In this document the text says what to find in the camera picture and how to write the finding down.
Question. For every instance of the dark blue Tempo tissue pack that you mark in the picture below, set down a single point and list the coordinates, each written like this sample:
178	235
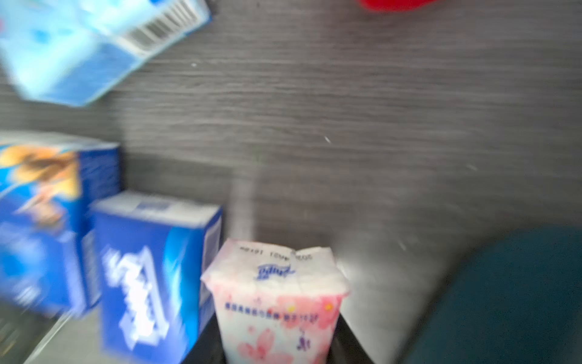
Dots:
152	251

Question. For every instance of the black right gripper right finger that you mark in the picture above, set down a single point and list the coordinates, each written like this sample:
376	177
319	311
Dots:
345	347

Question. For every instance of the blue cartoon tissue pack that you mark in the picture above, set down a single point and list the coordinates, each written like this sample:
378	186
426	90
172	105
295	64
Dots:
48	183

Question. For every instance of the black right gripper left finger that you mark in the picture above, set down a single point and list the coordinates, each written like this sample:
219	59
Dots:
208	348

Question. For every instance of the red cup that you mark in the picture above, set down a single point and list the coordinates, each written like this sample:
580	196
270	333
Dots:
394	5

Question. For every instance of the black packet near left gripper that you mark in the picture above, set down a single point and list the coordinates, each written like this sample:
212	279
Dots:
25	333

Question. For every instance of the teal storage box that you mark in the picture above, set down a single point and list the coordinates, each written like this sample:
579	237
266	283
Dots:
515	301

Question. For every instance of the pink Tempo tissue pack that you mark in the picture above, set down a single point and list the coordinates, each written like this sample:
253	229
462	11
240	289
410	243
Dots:
275	304

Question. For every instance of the light blue tissue pack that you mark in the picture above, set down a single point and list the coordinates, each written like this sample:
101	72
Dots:
71	53

